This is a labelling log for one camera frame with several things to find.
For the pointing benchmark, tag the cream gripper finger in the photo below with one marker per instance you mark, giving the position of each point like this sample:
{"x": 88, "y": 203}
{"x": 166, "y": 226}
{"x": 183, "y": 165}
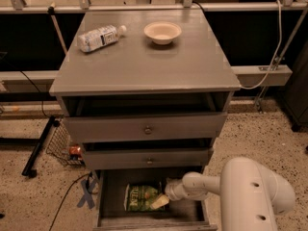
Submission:
{"x": 161, "y": 201}

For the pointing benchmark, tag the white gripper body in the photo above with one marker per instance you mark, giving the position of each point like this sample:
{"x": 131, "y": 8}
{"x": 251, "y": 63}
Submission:
{"x": 173, "y": 190}

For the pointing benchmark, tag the green jalapeno chip bag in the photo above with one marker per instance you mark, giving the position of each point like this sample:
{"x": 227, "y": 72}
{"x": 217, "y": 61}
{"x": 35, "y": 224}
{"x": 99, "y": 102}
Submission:
{"x": 139, "y": 198}

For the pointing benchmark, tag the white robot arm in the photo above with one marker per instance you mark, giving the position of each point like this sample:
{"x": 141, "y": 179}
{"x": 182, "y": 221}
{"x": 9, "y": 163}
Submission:
{"x": 251, "y": 195}

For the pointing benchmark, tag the grey bottom drawer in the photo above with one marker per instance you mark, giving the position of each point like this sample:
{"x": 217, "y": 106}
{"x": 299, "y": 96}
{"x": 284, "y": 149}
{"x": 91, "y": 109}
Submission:
{"x": 183, "y": 215}

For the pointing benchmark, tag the grey drawer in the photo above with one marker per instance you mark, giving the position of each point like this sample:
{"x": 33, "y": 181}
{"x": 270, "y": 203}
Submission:
{"x": 183, "y": 215}
{"x": 145, "y": 127}
{"x": 147, "y": 158}

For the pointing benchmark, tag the grey top drawer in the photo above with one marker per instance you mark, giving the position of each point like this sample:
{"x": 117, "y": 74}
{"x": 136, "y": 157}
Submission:
{"x": 145, "y": 127}

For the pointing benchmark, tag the grey middle drawer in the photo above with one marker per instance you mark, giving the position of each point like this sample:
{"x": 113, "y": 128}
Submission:
{"x": 147, "y": 158}

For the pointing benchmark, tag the grey wooden drawer cabinet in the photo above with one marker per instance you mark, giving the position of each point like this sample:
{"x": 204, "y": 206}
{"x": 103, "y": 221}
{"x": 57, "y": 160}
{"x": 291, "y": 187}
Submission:
{"x": 146, "y": 109}

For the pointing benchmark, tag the orange can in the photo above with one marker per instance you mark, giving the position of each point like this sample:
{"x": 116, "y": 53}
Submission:
{"x": 75, "y": 152}

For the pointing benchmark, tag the black metal stand leg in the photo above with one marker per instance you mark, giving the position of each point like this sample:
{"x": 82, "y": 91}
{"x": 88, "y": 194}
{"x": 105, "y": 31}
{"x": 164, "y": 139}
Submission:
{"x": 28, "y": 170}

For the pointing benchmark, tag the white paper bowl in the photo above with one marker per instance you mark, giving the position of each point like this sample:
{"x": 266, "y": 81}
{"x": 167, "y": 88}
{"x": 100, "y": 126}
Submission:
{"x": 162, "y": 33}

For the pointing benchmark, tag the clear plastic water bottle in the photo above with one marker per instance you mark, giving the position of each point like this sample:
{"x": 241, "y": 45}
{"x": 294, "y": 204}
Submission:
{"x": 100, "y": 37}

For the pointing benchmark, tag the wire mesh basket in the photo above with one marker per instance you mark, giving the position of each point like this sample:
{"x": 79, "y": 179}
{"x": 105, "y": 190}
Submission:
{"x": 58, "y": 144}

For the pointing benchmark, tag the grey metal rail frame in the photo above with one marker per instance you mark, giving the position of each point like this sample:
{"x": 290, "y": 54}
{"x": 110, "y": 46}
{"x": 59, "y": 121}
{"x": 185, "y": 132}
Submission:
{"x": 128, "y": 7}

